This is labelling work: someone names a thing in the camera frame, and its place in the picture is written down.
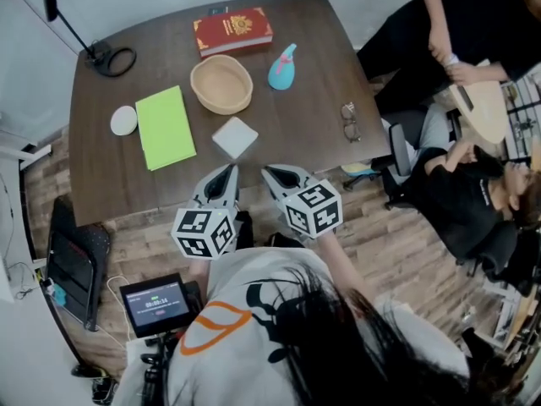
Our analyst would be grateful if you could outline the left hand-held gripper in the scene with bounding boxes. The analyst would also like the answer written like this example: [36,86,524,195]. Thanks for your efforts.
[170,163,241,262]

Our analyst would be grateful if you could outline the yellow blue sneaker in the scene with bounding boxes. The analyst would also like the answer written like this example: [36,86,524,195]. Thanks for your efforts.
[341,162,375,177]

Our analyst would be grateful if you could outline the person's white printed shirt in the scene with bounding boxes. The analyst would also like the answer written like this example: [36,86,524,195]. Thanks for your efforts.
[111,245,471,406]

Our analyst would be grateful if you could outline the person's right forearm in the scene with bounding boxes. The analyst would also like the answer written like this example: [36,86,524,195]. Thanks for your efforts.
[317,231,375,309]

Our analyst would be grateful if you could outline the black wire shelf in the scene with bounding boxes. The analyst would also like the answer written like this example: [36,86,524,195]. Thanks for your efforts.
[500,74,541,164]

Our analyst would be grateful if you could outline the beige woven bowl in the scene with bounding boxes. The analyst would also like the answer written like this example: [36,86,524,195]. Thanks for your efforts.
[189,53,254,116]

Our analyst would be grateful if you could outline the white square block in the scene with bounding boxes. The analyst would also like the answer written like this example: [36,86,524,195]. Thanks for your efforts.
[210,116,260,161]

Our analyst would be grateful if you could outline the black case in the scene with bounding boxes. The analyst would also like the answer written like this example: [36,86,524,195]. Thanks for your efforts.
[43,195,112,333]

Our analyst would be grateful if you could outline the person's left forearm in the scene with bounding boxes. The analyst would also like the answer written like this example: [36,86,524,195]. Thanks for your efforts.
[187,256,213,288]

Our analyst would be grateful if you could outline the white cable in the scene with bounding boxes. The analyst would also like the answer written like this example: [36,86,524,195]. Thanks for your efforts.
[106,274,134,343]

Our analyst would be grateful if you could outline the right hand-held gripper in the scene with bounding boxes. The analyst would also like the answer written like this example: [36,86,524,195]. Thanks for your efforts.
[260,165,344,241]

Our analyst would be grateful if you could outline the person's black trousers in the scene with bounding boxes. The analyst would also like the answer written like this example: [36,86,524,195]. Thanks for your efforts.
[233,210,306,250]

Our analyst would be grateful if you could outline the black touchscreen monitor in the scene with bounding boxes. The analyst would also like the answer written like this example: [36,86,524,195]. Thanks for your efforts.
[118,272,192,339]

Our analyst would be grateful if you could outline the blue spray bottle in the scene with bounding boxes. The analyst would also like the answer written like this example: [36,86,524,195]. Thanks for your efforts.
[267,42,298,91]

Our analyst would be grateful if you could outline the white round coaster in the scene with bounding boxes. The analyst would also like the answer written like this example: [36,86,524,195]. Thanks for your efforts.
[110,105,139,137]

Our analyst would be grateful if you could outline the red book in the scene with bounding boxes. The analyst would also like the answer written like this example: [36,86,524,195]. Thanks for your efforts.
[193,7,275,60]

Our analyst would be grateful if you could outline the black smartphone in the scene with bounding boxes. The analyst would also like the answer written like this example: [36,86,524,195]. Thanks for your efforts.
[455,83,475,112]

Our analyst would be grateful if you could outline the black monitor stand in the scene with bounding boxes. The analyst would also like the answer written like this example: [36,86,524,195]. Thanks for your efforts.
[140,332,188,406]

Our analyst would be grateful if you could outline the green book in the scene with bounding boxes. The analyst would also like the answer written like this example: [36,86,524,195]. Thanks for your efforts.
[134,85,198,172]

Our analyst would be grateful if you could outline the eyeglasses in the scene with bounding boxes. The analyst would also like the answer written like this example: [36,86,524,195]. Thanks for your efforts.
[341,101,363,145]

